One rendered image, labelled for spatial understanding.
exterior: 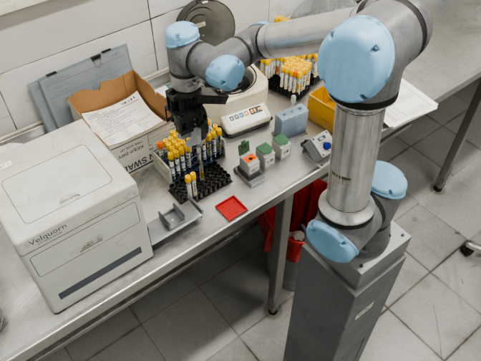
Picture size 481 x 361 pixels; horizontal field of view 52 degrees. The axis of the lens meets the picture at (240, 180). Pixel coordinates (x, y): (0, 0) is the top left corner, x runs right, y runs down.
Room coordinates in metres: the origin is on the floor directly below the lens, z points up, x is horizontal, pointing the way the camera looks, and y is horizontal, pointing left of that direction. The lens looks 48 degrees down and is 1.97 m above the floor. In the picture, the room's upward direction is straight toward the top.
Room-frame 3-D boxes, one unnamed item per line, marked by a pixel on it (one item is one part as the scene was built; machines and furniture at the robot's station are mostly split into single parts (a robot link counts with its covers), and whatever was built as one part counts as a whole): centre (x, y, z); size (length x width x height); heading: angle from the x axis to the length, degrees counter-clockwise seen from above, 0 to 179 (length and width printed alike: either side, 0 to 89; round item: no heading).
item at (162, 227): (0.80, 0.20, 0.92); 0.21 x 0.07 x 0.05; 128
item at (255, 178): (1.02, -0.03, 0.89); 0.09 x 0.05 x 0.04; 38
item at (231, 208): (0.88, 0.03, 0.88); 0.07 x 0.07 x 0.01; 38
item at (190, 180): (0.97, 0.12, 0.93); 0.17 x 0.09 x 0.11; 128
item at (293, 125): (1.20, -0.16, 0.92); 0.10 x 0.07 x 0.10; 120
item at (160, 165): (1.07, 0.16, 0.91); 0.20 x 0.10 x 0.07; 128
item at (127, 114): (1.17, 0.36, 0.95); 0.29 x 0.25 x 0.15; 38
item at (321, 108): (1.29, -0.31, 0.93); 0.13 x 0.13 x 0.10; 43
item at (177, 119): (0.96, 0.14, 1.19); 0.09 x 0.08 x 0.12; 128
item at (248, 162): (1.02, -0.03, 0.92); 0.05 x 0.04 x 0.06; 38
